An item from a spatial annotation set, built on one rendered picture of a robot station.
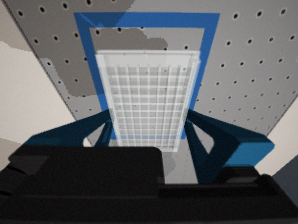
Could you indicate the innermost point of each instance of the blue tape outline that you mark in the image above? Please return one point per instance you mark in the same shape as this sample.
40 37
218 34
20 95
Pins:
86 20

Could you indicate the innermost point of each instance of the white well plate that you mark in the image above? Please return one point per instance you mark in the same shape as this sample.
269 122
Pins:
152 114

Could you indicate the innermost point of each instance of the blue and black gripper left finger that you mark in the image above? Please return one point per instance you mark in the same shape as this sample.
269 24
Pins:
74 133

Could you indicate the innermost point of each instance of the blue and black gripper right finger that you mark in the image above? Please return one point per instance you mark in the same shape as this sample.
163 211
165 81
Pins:
234 146

